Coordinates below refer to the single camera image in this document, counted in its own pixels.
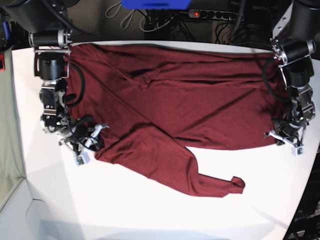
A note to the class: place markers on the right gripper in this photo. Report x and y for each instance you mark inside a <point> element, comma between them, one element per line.
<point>83,138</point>

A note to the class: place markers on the blue box at top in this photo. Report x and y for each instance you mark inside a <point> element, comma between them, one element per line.
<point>156,4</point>

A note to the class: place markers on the dark red t-shirt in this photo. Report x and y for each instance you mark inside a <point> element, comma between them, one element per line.
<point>157,102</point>

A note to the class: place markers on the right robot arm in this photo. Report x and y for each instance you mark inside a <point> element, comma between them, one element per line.
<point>50,34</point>

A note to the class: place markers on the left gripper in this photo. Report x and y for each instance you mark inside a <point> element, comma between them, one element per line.
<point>288,133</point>

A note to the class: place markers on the blue handled tool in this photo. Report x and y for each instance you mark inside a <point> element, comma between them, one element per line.
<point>7,30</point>

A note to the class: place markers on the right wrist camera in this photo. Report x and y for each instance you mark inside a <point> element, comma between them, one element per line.
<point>82,159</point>

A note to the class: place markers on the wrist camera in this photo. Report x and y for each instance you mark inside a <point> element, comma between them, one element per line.
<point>298,150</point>
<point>82,159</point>

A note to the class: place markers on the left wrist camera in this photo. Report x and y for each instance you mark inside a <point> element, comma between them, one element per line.
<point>298,150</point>

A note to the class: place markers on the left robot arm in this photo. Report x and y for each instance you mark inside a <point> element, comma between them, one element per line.
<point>293,44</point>

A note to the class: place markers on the red box at left edge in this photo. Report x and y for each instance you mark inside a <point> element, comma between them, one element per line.
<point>2,62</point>

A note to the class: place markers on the black power strip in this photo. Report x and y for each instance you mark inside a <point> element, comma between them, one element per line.
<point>212,15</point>

